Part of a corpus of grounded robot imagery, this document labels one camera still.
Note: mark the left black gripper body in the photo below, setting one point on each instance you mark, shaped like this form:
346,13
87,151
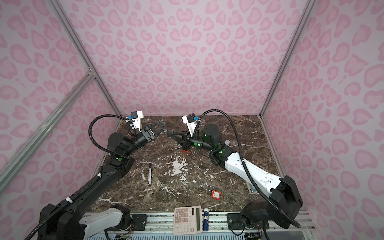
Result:
147,137

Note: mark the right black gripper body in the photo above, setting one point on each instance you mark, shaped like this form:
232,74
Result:
187,146

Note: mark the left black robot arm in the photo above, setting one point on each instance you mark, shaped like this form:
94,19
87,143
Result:
66,221

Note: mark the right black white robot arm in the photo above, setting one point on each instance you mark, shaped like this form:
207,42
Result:
281,198

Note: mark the black marker pen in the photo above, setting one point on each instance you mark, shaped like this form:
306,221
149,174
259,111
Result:
150,175

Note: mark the blue white glue stick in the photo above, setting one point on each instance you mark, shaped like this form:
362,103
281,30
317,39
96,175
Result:
206,220

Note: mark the pink white calculator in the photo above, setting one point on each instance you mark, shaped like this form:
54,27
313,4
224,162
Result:
188,221

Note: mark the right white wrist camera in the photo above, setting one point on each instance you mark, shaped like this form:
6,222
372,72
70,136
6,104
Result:
192,122

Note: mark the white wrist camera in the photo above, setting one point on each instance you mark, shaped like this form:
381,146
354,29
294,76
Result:
134,120
192,122

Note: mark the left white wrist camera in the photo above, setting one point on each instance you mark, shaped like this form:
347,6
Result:
134,120

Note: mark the aluminium front rail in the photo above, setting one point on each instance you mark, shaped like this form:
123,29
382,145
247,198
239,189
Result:
222,225

